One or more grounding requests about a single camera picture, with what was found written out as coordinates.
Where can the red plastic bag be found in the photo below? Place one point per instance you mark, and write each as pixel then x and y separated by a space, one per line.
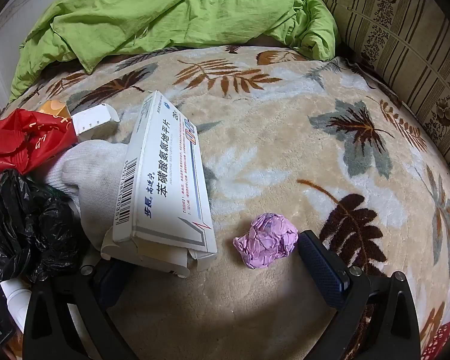
pixel 18 142

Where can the white bottle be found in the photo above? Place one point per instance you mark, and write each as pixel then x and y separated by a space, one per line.
pixel 17 300

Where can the white sock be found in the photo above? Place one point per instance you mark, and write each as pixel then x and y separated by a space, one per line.
pixel 93 172

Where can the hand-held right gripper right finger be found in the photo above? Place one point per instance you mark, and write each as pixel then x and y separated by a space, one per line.
pixel 318 266

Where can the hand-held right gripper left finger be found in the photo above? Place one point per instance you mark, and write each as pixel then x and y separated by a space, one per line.
pixel 110 283

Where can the striped floral pillow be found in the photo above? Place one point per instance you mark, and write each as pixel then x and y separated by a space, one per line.
pixel 397 26

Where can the green quilt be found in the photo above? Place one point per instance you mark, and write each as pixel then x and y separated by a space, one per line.
pixel 153 11

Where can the leaf print blanket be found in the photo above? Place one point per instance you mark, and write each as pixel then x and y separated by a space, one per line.
pixel 277 127

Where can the orange box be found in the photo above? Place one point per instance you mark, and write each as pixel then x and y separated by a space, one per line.
pixel 56 109

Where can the large white medicine box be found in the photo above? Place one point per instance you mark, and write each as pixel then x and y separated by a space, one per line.
pixel 165 165

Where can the black plastic bag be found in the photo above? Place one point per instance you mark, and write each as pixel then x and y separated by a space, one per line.
pixel 26 225

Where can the small white box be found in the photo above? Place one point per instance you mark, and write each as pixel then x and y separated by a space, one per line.
pixel 93 120

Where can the pink paper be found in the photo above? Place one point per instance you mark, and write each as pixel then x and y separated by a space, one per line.
pixel 266 240

